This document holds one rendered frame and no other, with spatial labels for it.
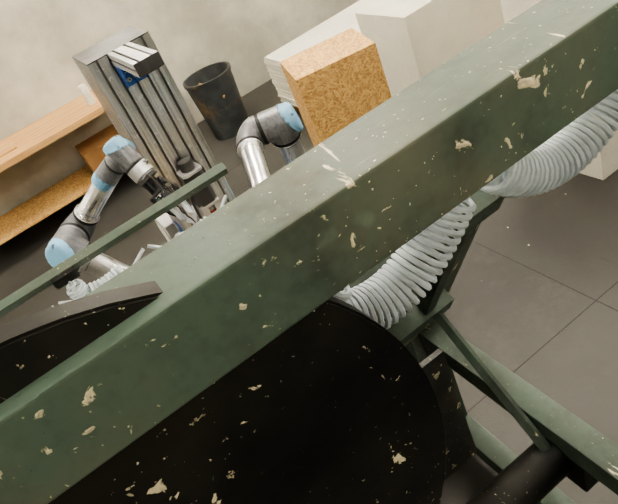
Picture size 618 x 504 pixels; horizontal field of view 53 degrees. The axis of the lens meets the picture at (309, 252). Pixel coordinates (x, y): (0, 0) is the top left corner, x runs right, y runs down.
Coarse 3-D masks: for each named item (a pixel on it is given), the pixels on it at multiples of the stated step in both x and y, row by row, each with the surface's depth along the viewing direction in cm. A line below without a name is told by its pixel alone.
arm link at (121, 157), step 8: (120, 136) 194; (112, 144) 191; (120, 144) 191; (128, 144) 193; (104, 152) 193; (112, 152) 191; (120, 152) 191; (128, 152) 192; (136, 152) 194; (112, 160) 193; (120, 160) 192; (128, 160) 192; (136, 160) 192; (112, 168) 194; (120, 168) 194; (128, 168) 192
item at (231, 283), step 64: (576, 0) 69; (448, 64) 68; (512, 64) 62; (576, 64) 65; (384, 128) 62; (448, 128) 60; (512, 128) 64; (256, 192) 61; (320, 192) 57; (384, 192) 58; (448, 192) 63; (192, 256) 56; (256, 256) 54; (320, 256) 57; (384, 256) 62; (128, 320) 52; (192, 320) 53; (256, 320) 57; (448, 320) 197; (64, 384) 49; (128, 384) 52; (192, 384) 56; (0, 448) 49; (64, 448) 51
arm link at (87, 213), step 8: (88, 192) 219; (96, 192) 216; (104, 192) 216; (88, 200) 219; (96, 200) 219; (104, 200) 220; (80, 208) 223; (88, 208) 221; (96, 208) 222; (72, 216) 225; (80, 216) 224; (88, 216) 224; (96, 216) 226; (80, 224) 225; (88, 224) 225; (96, 224) 230; (88, 232) 227
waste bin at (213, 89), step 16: (224, 64) 632; (192, 80) 638; (208, 80) 647; (224, 80) 609; (192, 96) 619; (208, 96) 610; (224, 96) 614; (240, 96) 637; (208, 112) 624; (224, 112) 623; (240, 112) 634; (224, 128) 634
